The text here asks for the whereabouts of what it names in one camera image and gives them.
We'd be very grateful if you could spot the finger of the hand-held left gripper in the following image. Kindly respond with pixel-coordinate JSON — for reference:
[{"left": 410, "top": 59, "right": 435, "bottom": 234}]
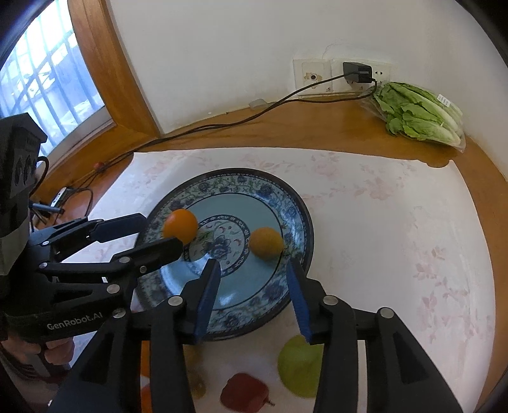
[
  {"left": 37, "top": 237, "right": 183, "bottom": 295},
  {"left": 30, "top": 213, "right": 148, "bottom": 261}
]

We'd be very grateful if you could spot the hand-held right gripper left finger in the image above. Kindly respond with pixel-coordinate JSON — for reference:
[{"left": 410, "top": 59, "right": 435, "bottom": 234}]
[{"left": 50, "top": 258, "right": 223, "bottom": 413}]

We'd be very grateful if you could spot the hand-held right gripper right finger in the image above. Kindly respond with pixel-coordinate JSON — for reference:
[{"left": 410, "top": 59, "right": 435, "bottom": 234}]
[{"left": 286, "top": 258, "right": 465, "bottom": 413}]

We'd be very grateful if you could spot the deep orange mandarin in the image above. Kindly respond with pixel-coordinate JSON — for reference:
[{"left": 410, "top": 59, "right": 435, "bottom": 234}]
[{"left": 163, "top": 208, "right": 198, "bottom": 245}]

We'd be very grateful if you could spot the blue floral ceramic plate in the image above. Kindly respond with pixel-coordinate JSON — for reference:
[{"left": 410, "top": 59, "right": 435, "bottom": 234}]
[{"left": 134, "top": 168, "right": 314, "bottom": 341}]

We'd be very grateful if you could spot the large yellow-green apple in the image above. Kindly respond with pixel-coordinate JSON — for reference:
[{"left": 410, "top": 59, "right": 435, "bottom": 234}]
[{"left": 277, "top": 335, "right": 324, "bottom": 398}]

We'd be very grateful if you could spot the brown kiwi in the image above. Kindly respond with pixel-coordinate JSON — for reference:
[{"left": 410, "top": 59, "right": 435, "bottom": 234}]
[{"left": 187, "top": 367, "right": 208, "bottom": 400}]

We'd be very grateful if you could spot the red pomegranate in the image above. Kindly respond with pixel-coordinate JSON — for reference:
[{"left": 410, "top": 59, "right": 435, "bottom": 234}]
[{"left": 220, "top": 372, "right": 275, "bottom": 411}]

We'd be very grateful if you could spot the person's left hand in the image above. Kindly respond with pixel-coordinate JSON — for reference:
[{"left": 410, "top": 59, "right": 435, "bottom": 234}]
[{"left": 8, "top": 337, "right": 76, "bottom": 368}]

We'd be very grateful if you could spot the white power strip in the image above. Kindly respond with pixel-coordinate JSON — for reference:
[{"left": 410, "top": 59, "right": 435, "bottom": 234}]
[{"left": 50, "top": 186, "right": 70, "bottom": 207}]

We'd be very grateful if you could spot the yellowish orange mandarin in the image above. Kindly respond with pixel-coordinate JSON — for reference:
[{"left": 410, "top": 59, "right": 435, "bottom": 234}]
[{"left": 249, "top": 227, "right": 284, "bottom": 261}]

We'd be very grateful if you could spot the white floral tablecloth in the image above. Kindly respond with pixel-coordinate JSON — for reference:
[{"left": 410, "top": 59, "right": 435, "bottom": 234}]
[{"left": 85, "top": 148, "right": 497, "bottom": 413}]

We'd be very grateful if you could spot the barred window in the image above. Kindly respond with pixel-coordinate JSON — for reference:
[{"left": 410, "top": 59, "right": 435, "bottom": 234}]
[{"left": 0, "top": 28, "right": 116, "bottom": 157}]

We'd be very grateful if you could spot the romaine lettuce in plastic bag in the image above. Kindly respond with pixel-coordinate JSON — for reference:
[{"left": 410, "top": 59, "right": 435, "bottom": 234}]
[{"left": 363, "top": 81, "right": 467, "bottom": 151}]

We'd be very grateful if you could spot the black plug-in charger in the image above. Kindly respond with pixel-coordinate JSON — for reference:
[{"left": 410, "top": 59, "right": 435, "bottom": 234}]
[{"left": 342, "top": 61, "right": 378, "bottom": 85}]

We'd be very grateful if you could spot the black charger cable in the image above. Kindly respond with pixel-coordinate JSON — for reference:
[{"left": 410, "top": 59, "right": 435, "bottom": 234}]
[{"left": 63, "top": 79, "right": 378, "bottom": 191}]

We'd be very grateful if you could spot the wooden window frame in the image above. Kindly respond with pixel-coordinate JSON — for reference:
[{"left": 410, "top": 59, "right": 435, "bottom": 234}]
[{"left": 67, "top": 0, "right": 163, "bottom": 139}]

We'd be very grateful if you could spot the white coax wall socket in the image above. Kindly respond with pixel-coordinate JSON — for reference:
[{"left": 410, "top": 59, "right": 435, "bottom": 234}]
[{"left": 293, "top": 58, "right": 332, "bottom": 96}]

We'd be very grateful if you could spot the white power wall socket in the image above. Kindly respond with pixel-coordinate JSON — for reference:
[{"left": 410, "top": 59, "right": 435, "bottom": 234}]
[{"left": 329, "top": 59, "right": 391, "bottom": 93}]

